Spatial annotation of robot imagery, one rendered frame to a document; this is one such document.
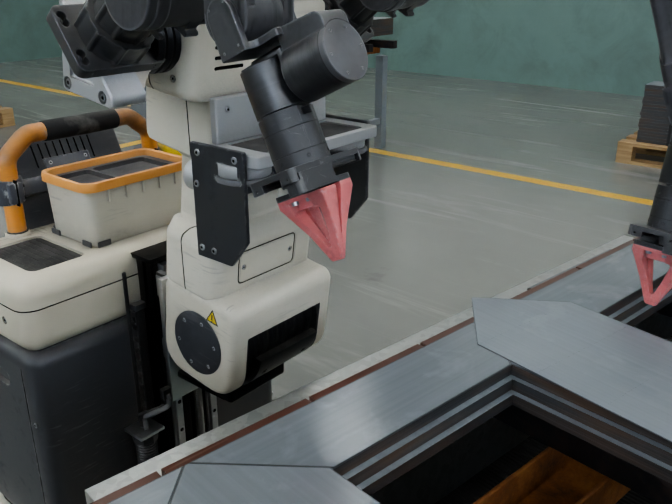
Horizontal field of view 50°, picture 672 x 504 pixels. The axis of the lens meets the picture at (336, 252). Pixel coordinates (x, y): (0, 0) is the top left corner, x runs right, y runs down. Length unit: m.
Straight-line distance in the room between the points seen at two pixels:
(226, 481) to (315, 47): 0.38
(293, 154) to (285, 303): 0.46
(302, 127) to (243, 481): 0.32
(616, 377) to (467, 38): 8.25
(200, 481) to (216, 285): 0.47
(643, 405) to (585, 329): 0.16
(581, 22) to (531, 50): 0.62
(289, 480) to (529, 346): 0.35
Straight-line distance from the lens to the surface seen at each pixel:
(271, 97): 0.71
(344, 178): 0.71
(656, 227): 0.99
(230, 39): 0.71
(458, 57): 9.05
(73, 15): 0.92
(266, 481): 0.65
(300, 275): 1.16
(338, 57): 0.66
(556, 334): 0.90
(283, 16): 0.74
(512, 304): 0.96
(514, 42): 8.70
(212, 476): 0.66
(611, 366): 0.85
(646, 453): 0.78
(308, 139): 0.70
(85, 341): 1.29
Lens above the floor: 1.26
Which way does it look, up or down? 22 degrees down
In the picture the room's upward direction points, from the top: straight up
